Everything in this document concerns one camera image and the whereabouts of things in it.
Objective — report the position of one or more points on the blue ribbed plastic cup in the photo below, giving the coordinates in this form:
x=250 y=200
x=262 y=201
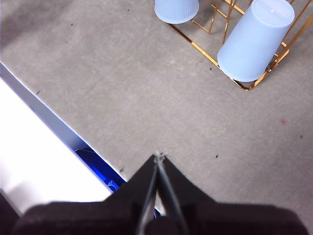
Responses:
x=176 y=11
x=254 y=41

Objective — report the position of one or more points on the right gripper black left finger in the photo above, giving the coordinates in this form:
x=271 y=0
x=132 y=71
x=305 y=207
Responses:
x=97 y=218

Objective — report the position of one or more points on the blue object below table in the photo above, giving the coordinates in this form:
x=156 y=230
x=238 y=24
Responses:
x=97 y=164

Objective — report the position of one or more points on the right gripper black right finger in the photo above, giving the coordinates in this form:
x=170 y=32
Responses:
x=232 y=220

